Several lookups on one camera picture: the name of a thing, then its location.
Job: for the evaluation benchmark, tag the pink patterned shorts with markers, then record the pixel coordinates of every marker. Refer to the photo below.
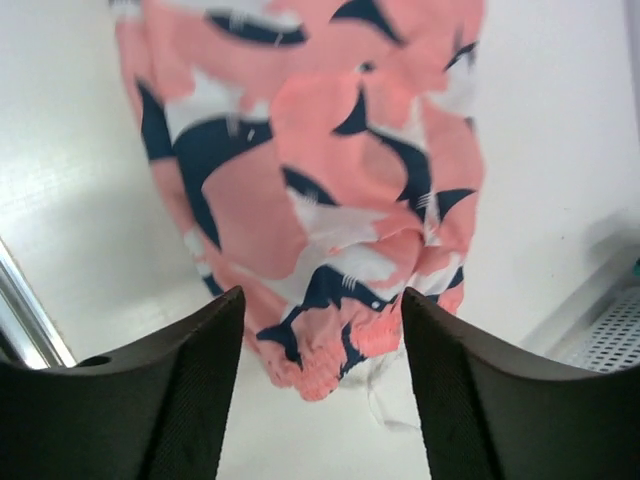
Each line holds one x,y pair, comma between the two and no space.
320,155

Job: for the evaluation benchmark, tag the white plastic basket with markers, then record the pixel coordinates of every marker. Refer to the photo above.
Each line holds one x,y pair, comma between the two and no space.
597,327

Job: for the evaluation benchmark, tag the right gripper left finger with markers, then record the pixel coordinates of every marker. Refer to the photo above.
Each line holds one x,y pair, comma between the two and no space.
156,408

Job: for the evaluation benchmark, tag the aluminium mounting rail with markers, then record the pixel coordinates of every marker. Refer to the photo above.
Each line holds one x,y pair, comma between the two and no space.
27,333

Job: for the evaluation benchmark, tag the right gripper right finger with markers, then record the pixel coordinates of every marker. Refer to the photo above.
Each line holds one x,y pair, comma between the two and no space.
491,410

